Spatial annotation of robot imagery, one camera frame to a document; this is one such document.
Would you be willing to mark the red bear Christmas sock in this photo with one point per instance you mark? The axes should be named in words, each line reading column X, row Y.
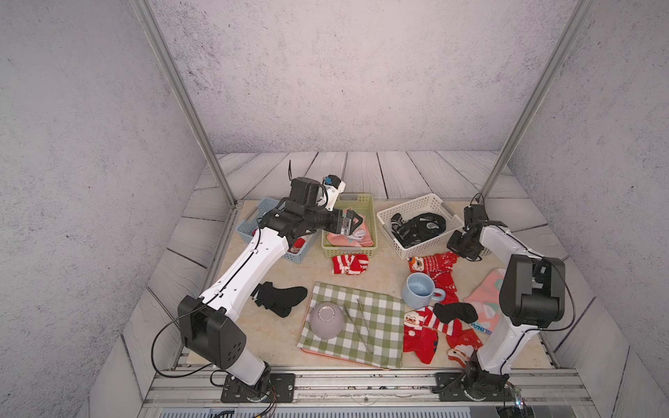
column 298, row 246

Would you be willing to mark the black sock with white label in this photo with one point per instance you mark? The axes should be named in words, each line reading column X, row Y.
column 426, row 227

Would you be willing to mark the light green plastic basket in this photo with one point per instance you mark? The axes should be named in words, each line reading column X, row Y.
column 363, row 204

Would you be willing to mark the red white striped Santa sock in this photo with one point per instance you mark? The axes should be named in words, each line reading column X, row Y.
column 417, row 320

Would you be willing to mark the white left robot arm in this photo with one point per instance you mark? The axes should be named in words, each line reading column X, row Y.
column 208, row 323

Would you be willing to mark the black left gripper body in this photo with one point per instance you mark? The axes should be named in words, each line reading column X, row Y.
column 318, row 219

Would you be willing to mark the black blue sport sock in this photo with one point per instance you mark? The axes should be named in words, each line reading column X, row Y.
column 404, row 231

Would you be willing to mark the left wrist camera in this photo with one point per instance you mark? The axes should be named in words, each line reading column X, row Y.
column 332, row 187

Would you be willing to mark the pink sock with blue text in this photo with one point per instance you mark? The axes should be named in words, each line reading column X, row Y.
column 485, row 300

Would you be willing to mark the black sock near mug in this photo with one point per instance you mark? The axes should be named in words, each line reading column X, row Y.
column 461, row 311

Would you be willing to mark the green white checkered cloth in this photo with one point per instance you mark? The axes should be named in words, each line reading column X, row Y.
column 372, row 331

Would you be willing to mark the red snowflake sock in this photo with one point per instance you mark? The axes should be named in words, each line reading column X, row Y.
column 439, row 267

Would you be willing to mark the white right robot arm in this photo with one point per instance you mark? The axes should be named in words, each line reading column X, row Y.
column 532, row 295

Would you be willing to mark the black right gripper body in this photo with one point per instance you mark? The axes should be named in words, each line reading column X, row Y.
column 457, row 242

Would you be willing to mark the white plastic basket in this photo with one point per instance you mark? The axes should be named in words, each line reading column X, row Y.
column 411, row 209

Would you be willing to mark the lilac ceramic bowl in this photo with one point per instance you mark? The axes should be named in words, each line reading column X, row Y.
column 326, row 320

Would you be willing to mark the light blue ceramic mug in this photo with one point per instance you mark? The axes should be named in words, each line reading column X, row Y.
column 419, row 291

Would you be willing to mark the metal base rail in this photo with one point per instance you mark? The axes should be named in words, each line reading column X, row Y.
column 342, row 392

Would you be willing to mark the left aluminium frame post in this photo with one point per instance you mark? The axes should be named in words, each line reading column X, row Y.
column 160, row 48

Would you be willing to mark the aluminium frame post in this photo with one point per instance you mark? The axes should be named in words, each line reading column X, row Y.
column 574, row 26
column 160, row 48

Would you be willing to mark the pink sock with teal leaves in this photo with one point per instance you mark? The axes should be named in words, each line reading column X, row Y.
column 361, row 237

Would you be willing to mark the red Santa sock front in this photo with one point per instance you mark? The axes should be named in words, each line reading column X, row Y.
column 463, row 346

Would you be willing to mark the black sock with blue patch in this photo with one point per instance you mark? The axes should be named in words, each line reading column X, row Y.
column 280, row 301

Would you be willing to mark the right aluminium frame post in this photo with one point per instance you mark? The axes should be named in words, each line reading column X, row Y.
column 574, row 26

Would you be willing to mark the light blue plastic basket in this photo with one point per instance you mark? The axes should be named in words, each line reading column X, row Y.
column 247, row 229

